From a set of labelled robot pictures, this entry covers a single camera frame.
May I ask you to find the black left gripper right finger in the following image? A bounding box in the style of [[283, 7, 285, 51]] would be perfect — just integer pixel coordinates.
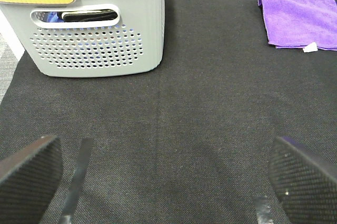
[[269, 137, 336, 223]]

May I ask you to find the black tablecloth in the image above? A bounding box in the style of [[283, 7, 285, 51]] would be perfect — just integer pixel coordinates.
[[1, 0, 336, 223]]

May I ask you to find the grey perforated plastic basket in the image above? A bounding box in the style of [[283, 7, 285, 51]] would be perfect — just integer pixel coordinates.
[[1, 0, 165, 77]]

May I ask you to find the black item inside basket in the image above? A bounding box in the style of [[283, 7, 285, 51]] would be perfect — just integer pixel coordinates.
[[58, 9, 118, 22]]

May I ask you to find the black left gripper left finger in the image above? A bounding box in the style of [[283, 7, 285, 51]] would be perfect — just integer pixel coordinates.
[[1, 135, 63, 223]]

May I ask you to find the blue cloth inside basket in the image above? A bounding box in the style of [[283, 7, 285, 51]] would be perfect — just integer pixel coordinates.
[[43, 12, 64, 23]]

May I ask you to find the purple microfibre towel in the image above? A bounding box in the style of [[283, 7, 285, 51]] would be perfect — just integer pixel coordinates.
[[257, 0, 336, 51]]

